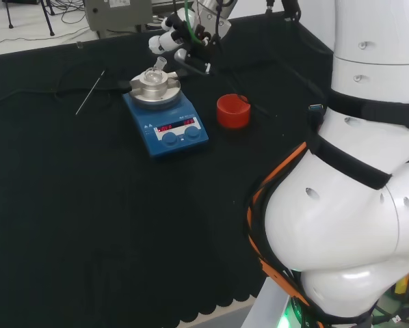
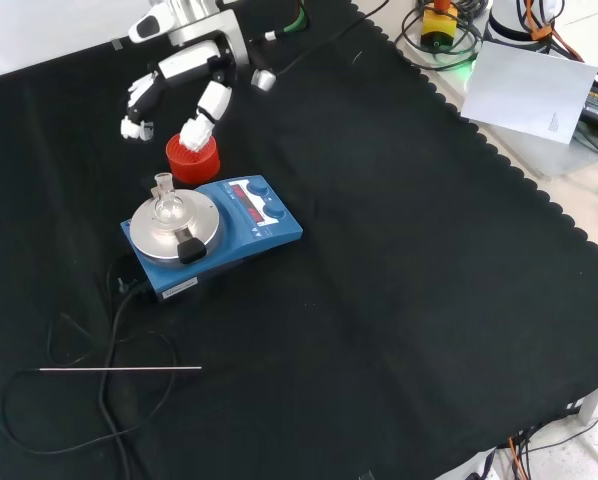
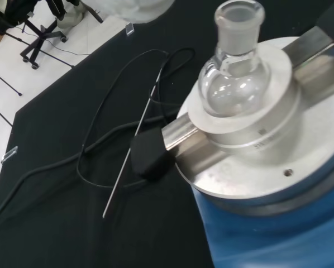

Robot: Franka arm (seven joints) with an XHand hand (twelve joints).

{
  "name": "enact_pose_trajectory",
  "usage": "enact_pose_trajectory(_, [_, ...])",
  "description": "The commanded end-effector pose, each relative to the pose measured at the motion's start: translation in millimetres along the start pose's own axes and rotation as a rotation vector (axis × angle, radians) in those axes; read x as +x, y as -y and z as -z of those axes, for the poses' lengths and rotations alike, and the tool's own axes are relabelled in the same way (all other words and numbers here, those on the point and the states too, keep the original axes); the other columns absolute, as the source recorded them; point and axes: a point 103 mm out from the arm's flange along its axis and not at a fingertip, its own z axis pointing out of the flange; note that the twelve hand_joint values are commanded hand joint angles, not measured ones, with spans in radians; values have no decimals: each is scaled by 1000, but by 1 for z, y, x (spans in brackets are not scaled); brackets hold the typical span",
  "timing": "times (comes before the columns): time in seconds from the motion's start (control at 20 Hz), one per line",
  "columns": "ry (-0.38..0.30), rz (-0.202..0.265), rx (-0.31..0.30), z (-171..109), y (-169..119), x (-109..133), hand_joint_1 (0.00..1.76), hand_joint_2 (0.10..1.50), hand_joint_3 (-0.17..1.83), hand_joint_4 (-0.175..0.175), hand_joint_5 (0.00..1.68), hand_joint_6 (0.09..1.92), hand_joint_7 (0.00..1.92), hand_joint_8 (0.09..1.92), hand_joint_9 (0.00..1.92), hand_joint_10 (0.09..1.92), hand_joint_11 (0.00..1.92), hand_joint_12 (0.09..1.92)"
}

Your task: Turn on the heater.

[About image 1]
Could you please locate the round-bottom glass flask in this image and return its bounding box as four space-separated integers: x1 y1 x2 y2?
143 56 168 85

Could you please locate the heater with blue base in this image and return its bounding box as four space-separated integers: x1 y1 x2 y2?
120 70 210 161

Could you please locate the red plastic cup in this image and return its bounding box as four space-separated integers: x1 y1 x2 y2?
216 94 252 130

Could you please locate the green cable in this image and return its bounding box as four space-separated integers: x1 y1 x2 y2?
184 0 205 46

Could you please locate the black heater power cable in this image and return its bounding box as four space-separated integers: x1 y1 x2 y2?
0 79 130 109

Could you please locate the orange cable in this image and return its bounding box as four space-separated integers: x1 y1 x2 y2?
246 141 311 308

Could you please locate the glass rod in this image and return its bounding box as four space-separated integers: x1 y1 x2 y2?
75 70 106 116

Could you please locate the grey equipment box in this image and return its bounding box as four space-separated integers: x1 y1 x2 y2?
82 0 154 39

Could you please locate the black tripod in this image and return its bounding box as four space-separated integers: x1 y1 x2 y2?
1 0 56 36

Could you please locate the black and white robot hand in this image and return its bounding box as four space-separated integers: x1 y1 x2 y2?
148 7 215 77

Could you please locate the black bench cloth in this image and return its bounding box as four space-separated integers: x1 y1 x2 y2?
0 12 335 328

